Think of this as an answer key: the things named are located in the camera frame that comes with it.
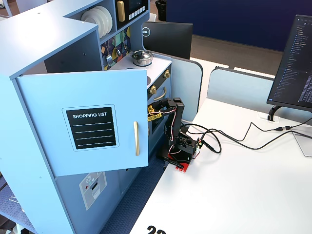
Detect black waste bin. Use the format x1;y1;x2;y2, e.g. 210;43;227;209
155;0;168;21

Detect steel toy pot with lid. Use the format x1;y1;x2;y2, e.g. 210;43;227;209
129;50;154;67

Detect grey flat stand plate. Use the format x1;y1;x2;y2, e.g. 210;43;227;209
291;130;312;157

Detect red white servo wires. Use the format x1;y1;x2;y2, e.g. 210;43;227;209
167;107;182;155

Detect blue shopping list cabinet door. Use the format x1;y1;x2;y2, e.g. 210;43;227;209
15;68;150;177

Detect red robot base plate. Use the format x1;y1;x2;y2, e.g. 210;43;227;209
175;160;194;174

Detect straight gold door handle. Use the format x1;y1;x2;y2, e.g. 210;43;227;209
133;121;140;156

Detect curved gold door handle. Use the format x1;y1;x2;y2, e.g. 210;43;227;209
155;87;167;101

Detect yellow black braided cable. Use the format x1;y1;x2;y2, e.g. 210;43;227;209
147;104;163;122

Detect light blue toy kitchen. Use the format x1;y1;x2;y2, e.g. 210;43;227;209
0;0;173;234

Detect black toy microwave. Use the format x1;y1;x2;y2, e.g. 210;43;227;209
114;0;150;31

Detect black table clamp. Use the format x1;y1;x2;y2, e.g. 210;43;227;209
162;155;184;169

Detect monitor showing code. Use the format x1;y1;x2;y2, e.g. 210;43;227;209
266;14;312;111

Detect black Dell monitor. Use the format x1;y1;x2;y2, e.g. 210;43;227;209
141;21;194;60

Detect light blue desk divider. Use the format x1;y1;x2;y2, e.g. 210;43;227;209
206;66;276;107
153;52;204;122

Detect black monitor stand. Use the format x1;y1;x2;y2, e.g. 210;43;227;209
268;104;281;121

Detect hanging toy spatula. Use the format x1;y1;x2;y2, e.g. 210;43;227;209
106;40;114;65

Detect white desk cable grommet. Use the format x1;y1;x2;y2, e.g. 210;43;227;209
257;112;280;123

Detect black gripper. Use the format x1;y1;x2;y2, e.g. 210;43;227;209
156;97;176;113

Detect white toy plate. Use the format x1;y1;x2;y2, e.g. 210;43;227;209
80;10;99;28
85;7;109;37
94;5;114;39

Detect dark blue partition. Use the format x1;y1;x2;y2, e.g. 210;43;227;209
165;0;312;52

